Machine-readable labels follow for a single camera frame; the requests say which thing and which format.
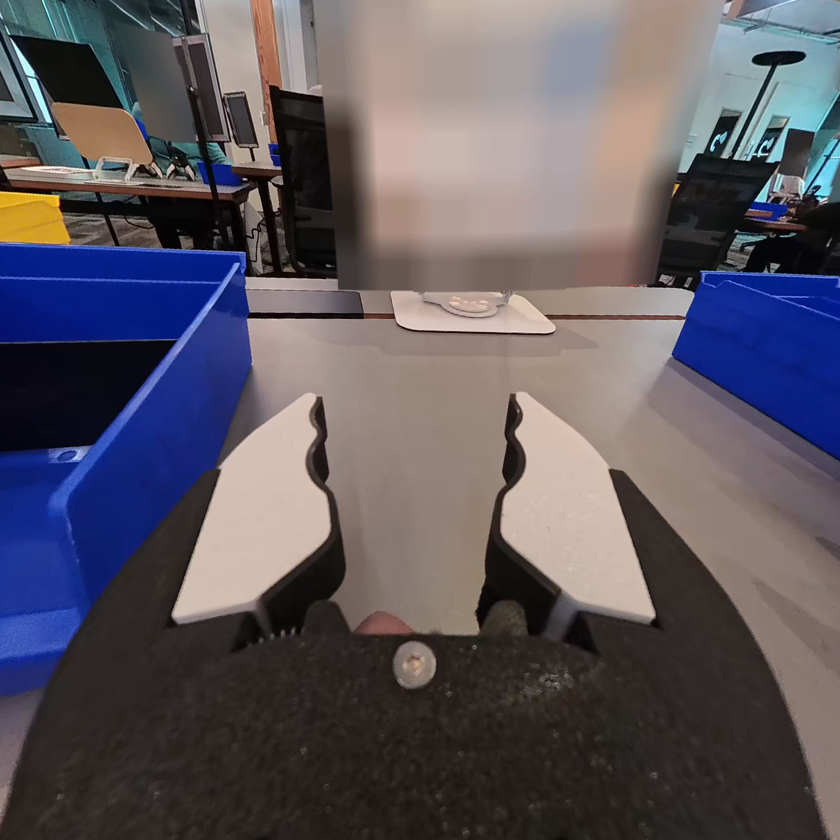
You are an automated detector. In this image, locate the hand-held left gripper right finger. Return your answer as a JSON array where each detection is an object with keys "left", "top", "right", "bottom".
[{"left": 479, "top": 390, "right": 658, "bottom": 640}]

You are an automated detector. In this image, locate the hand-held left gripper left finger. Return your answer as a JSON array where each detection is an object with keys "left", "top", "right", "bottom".
[{"left": 171, "top": 393, "right": 347, "bottom": 636}]

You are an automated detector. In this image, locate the blue bin with black divider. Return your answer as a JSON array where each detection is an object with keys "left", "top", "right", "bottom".
[{"left": 0, "top": 243, "right": 253, "bottom": 697}]

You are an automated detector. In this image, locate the black flat pad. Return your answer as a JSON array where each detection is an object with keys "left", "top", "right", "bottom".
[{"left": 247, "top": 290, "right": 364, "bottom": 317}]

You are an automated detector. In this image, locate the instruction board on white stand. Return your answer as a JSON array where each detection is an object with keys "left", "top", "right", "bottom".
[
  {"left": 53, "top": 103, "right": 166, "bottom": 181},
  {"left": 390, "top": 290, "right": 556, "bottom": 336}
]

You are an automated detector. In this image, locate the blue plastic bin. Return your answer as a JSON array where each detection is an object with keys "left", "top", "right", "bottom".
[{"left": 672, "top": 271, "right": 840, "bottom": 460}]

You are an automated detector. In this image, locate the black mesh office chair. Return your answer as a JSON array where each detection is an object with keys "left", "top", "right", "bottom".
[{"left": 657, "top": 155, "right": 779, "bottom": 287}]

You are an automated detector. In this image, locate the wooden background desk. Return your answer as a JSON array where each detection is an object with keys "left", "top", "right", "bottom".
[{"left": 0, "top": 164, "right": 258, "bottom": 250}]

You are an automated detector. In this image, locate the yellow plastic bin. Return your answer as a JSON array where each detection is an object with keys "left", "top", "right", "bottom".
[{"left": 0, "top": 192, "right": 72, "bottom": 246}]

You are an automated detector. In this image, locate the small black monitor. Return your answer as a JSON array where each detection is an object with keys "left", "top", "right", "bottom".
[{"left": 222, "top": 92, "right": 262, "bottom": 149}]

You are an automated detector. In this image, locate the black monitor on stand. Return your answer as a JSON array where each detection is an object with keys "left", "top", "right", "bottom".
[{"left": 174, "top": 35, "right": 232, "bottom": 250}]

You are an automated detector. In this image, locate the black floor lamp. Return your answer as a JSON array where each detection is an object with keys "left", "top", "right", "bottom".
[{"left": 729, "top": 50, "right": 808, "bottom": 160}]

